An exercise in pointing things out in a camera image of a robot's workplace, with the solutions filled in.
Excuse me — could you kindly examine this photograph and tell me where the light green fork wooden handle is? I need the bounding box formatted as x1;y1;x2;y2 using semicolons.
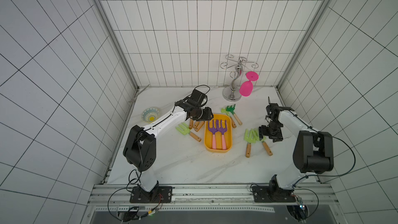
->
244;129;256;158

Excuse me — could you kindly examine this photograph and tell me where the purple rake pink handle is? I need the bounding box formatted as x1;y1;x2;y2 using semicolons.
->
207;120;218;149
216;120;228;150

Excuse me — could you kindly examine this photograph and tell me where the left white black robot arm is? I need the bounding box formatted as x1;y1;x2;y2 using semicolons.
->
123;97;214;203

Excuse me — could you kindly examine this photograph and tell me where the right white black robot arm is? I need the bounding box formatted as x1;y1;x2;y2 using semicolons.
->
251;103;334;203

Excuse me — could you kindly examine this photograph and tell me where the dark green claw rake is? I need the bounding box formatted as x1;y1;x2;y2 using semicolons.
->
226;104;243;125

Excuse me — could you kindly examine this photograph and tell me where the silver metal glass rack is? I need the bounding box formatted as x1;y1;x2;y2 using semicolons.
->
220;54;259;102

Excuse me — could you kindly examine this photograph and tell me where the patterned small bowl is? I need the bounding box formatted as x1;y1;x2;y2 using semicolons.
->
141;107;161;123

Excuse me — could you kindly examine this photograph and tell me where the pink plastic wine glass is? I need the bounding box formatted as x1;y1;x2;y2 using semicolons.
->
239;71;259;97

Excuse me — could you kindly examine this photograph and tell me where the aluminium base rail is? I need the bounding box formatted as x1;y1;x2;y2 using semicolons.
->
81;183;347;224

